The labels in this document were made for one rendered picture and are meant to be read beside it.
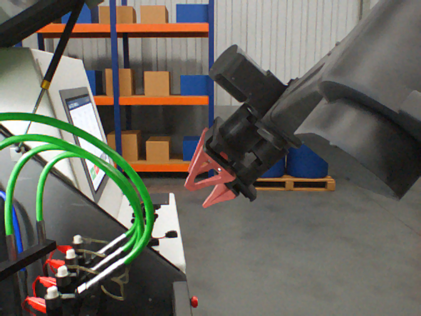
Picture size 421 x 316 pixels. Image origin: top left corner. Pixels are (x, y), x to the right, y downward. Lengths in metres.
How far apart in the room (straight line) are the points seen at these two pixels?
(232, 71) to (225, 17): 6.68
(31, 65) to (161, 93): 4.99
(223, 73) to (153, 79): 5.47
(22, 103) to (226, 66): 0.64
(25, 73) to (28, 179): 0.25
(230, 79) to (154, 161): 5.63
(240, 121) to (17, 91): 0.64
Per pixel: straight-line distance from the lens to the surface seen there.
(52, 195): 1.05
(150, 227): 0.71
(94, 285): 0.76
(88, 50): 7.44
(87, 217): 1.05
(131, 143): 6.15
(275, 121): 0.47
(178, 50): 7.16
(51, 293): 0.78
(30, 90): 1.07
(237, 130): 0.59
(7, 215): 0.92
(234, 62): 0.54
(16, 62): 1.07
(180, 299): 1.03
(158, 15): 6.05
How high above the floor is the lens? 1.48
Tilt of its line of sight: 12 degrees down
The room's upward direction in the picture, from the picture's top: straight up
